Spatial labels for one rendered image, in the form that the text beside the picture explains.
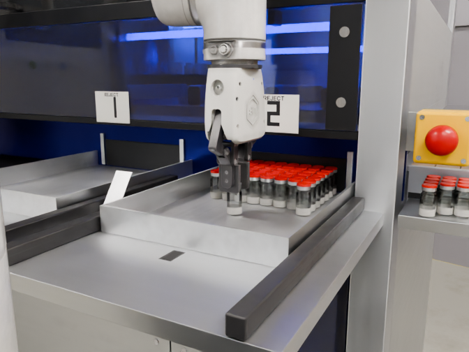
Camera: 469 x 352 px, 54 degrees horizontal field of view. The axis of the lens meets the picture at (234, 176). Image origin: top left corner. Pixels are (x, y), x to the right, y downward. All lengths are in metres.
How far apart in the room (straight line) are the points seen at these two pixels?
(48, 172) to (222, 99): 0.50
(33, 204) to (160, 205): 0.18
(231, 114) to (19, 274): 0.30
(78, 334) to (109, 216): 0.61
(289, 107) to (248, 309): 0.42
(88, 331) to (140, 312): 0.74
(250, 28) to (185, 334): 0.38
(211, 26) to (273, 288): 0.35
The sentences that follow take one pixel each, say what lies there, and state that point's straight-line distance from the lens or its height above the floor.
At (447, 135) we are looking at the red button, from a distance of 0.65.
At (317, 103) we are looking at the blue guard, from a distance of 0.71.
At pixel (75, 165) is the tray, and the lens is 1.04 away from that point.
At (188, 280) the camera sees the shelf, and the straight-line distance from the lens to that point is 0.46.
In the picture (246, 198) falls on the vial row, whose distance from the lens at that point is 0.72.
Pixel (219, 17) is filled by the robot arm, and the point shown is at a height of 1.15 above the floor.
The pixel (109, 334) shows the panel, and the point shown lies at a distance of 1.11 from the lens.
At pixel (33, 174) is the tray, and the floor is 0.89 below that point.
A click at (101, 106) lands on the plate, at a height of 1.02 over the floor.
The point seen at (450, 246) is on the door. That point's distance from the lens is 3.00.
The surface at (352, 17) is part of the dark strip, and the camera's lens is 0.70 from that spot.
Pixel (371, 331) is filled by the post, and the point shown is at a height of 0.68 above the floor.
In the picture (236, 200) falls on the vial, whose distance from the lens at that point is 0.65.
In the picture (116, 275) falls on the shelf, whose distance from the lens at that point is 0.49.
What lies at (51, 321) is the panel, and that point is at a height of 0.50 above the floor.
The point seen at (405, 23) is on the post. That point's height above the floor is 1.15.
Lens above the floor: 1.08
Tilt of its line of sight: 12 degrees down
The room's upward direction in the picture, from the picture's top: straight up
